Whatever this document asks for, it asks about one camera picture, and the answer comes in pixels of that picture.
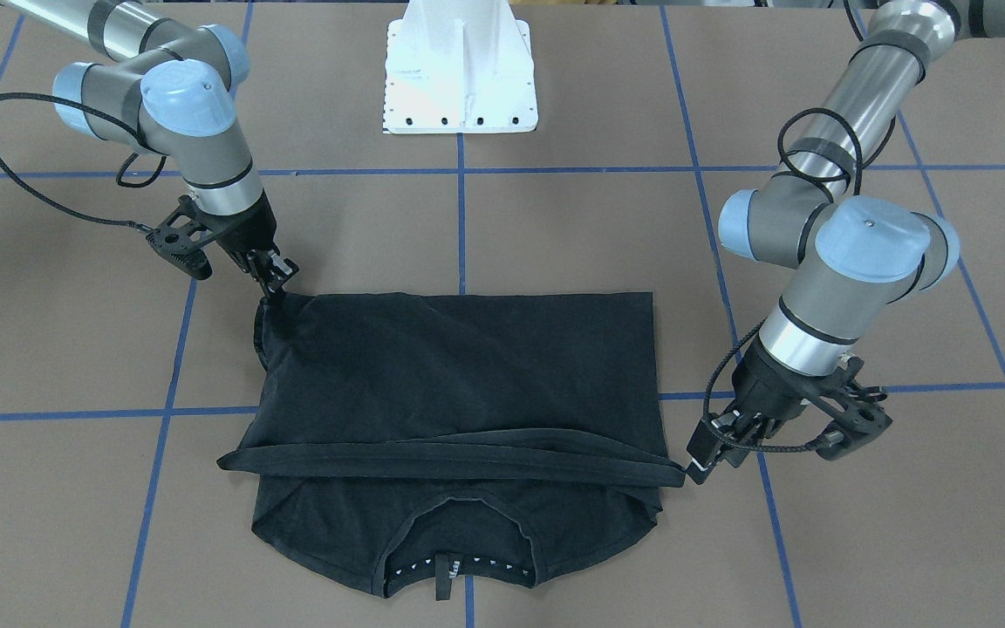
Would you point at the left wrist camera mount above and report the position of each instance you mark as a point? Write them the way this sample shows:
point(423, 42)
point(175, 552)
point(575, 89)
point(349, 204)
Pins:
point(856, 411)

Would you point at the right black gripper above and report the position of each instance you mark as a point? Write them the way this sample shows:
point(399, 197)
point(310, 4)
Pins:
point(247, 229)

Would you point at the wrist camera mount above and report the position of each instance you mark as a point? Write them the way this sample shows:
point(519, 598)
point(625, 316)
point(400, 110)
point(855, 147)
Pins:
point(856, 411)
point(181, 238)

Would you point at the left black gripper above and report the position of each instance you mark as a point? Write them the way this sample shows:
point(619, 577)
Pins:
point(768, 389)

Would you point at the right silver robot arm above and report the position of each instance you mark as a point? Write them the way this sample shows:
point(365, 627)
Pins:
point(167, 90)

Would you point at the black graphic t-shirt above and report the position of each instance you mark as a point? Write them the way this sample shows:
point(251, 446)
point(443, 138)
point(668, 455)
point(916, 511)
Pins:
point(401, 438)

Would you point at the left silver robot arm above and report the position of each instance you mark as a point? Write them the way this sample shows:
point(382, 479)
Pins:
point(852, 254)

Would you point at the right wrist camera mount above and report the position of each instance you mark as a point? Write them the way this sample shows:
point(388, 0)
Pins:
point(181, 238)

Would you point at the white camera stand column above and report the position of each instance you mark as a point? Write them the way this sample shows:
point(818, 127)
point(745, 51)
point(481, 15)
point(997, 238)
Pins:
point(459, 67)

